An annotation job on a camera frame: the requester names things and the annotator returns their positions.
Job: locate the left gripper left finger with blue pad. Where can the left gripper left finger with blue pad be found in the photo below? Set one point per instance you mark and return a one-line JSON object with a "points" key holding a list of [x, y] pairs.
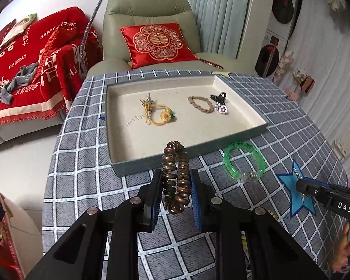
{"points": [[104, 243]]}

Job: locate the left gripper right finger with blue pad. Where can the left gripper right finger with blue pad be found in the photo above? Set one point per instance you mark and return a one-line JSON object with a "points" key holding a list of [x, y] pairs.
{"points": [[250, 244]]}

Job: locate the green translucent bangle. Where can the green translucent bangle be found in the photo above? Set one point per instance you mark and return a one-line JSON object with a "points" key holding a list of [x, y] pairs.
{"points": [[235, 172]]}

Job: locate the black claw hair clip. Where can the black claw hair clip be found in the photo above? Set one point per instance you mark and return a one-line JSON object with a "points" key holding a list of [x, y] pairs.
{"points": [[221, 98]]}

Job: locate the silver rhinestone hair clip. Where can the silver rhinestone hair clip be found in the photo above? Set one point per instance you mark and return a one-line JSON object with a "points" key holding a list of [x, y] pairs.
{"points": [[299, 177]]}

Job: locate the small silver brooch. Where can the small silver brooch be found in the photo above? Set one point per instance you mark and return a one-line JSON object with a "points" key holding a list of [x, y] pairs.
{"points": [[221, 108]]}

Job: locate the beige bow hair clip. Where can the beige bow hair clip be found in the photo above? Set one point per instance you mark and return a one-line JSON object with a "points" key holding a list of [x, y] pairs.
{"points": [[146, 103]]}

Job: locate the grey-green jewelry tray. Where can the grey-green jewelry tray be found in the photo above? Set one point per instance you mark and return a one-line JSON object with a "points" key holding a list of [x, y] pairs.
{"points": [[135, 144]]}

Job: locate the person right hand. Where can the person right hand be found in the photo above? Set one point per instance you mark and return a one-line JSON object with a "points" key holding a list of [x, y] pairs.
{"points": [[343, 252]]}

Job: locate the blue paper star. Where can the blue paper star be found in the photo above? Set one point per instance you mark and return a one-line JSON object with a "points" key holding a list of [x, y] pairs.
{"points": [[289, 181]]}

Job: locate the grey checked tablecloth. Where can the grey checked tablecloth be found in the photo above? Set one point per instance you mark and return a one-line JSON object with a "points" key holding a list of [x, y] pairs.
{"points": [[80, 177]]}

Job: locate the red side tray with items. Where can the red side tray with items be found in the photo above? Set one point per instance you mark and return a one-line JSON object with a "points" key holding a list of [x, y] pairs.
{"points": [[10, 267]]}

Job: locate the pink decorative ornament stand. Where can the pink decorative ornament stand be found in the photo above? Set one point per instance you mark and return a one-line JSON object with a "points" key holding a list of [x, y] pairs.
{"points": [[303, 85]]}

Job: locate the white sheer curtain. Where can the white sheer curtain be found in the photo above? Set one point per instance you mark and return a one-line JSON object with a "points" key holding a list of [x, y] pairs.
{"points": [[321, 49]]}

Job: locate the lower white washing machine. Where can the lower white washing machine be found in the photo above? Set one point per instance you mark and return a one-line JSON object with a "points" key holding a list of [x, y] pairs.
{"points": [[273, 48]]}

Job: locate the white washing machine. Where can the white washing machine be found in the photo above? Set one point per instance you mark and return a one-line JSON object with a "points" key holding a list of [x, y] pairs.
{"points": [[273, 48], [282, 17]]}

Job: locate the grey garment on sofa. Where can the grey garment on sofa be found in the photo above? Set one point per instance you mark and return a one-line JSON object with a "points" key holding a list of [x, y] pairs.
{"points": [[23, 78]]}

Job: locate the sofa with red blanket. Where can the sofa with red blanket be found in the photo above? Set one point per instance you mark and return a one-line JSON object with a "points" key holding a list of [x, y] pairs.
{"points": [[41, 70]]}

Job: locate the upper white washing machine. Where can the upper white washing machine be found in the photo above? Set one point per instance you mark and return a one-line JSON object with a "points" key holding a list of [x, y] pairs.
{"points": [[282, 17]]}

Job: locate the red embroidered cushion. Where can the red embroidered cushion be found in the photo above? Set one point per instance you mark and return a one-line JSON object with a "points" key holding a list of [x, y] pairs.
{"points": [[156, 44]]}

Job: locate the flexible gooseneck phone stand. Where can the flexible gooseneck phone stand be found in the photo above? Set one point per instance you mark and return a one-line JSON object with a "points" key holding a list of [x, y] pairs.
{"points": [[90, 26]]}

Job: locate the teal curtain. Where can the teal curtain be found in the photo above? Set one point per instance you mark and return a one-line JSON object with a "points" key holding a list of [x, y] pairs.
{"points": [[220, 25]]}

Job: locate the green leather armchair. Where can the green leather armchair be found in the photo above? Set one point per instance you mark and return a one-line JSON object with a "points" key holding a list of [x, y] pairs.
{"points": [[126, 13]]}

